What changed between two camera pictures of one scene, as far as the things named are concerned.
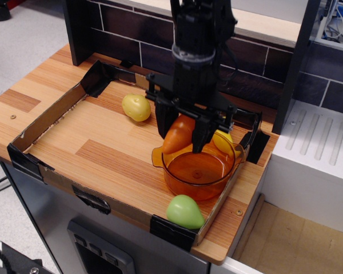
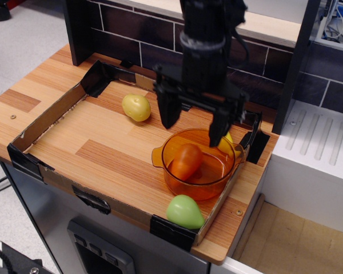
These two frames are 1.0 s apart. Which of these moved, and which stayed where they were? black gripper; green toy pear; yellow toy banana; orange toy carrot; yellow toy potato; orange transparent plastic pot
Moved: orange toy carrot; black gripper
Stayed: yellow toy banana; yellow toy potato; orange transparent plastic pot; green toy pear
